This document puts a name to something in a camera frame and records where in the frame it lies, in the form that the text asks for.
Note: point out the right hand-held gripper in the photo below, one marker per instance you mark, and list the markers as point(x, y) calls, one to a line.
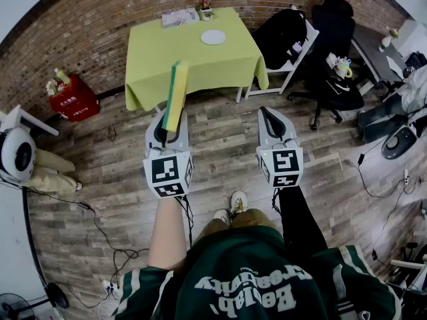
point(283, 165)

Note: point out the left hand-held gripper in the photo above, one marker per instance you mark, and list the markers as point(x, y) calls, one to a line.
point(166, 172)

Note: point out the yellow green sponge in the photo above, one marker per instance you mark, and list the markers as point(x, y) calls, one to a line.
point(178, 92)

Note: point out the white round plate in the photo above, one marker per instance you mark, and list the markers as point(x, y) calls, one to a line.
point(213, 37)

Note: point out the person's left forearm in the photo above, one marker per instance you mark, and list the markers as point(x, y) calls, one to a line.
point(166, 232)

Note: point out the person's right forearm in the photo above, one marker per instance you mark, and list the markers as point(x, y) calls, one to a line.
point(300, 222)

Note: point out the white chair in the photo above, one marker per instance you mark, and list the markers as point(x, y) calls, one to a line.
point(290, 70)

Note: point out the table with yellow-green tablecloth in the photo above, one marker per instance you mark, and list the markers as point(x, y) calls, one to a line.
point(153, 55)

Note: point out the person's right shoe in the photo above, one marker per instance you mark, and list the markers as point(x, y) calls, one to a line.
point(239, 202)

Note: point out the person's shoe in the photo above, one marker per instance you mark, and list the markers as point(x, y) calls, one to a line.
point(239, 202)
point(221, 217)

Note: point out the black backpack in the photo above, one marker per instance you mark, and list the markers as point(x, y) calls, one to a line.
point(280, 38)

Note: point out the person's khaki trousers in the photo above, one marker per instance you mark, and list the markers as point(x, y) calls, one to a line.
point(250, 217)

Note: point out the person's left shoe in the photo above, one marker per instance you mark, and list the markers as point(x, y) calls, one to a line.
point(221, 217)

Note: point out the red box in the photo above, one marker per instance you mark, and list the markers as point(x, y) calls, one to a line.
point(75, 102)

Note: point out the black office chair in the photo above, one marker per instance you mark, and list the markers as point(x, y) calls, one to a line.
point(333, 32)

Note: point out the newspaper print box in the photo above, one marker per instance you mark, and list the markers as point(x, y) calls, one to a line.
point(180, 18)

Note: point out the gray desk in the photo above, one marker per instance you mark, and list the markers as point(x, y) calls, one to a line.
point(373, 55)

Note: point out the gray round device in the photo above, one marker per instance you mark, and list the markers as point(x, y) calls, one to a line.
point(398, 142)

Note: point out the small variegated pot plant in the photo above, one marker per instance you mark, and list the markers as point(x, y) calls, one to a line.
point(207, 14)

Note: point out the pink flower pot plant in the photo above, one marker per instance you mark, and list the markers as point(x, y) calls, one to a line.
point(203, 4)

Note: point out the white vase with plant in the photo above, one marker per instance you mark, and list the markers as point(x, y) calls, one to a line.
point(386, 41)

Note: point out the white side table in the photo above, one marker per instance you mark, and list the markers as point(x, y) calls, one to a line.
point(20, 118)

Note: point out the white round device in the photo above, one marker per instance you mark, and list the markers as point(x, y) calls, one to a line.
point(18, 153)

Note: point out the person's green jersey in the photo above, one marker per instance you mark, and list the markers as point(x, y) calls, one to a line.
point(247, 278)

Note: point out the white power strip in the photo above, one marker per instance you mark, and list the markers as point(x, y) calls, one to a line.
point(109, 288)

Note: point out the black floor fan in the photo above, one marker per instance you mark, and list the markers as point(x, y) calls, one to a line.
point(56, 293)

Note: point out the white metal stand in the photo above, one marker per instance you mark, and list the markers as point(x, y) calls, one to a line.
point(410, 265)

